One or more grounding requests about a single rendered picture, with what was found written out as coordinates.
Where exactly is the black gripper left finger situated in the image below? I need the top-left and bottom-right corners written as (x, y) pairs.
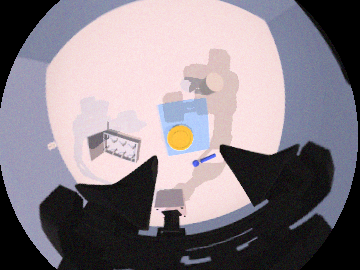
top-left (75, 155), bottom-right (159, 231)

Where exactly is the yellow plate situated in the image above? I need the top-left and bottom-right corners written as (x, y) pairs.
top-left (168, 126), bottom-right (193, 151)

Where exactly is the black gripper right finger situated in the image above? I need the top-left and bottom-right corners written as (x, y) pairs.
top-left (219, 144), bottom-right (299, 206)

